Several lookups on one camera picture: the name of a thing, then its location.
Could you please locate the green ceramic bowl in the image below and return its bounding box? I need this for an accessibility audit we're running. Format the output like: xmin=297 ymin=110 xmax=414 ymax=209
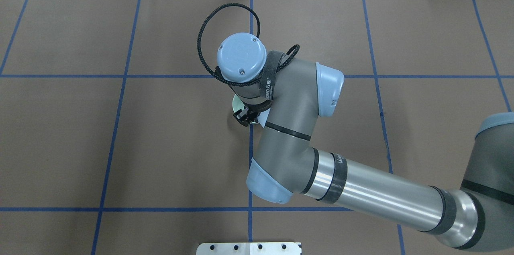
xmin=232 ymin=94 xmax=245 ymax=113

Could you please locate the blue plastic cup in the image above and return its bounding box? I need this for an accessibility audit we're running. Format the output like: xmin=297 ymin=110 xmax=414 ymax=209
xmin=257 ymin=109 xmax=271 ymax=128

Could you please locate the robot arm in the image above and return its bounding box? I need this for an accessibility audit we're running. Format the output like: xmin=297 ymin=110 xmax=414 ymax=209
xmin=215 ymin=33 xmax=513 ymax=253

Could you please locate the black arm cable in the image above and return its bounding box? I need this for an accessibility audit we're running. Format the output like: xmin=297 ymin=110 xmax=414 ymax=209
xmin=197 ymin=3 xmax=301 ymax=88

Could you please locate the white pedestal column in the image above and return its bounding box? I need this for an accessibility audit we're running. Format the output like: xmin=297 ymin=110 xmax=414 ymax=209
xmin=196 ymin=242 xmax=303 ymax=255

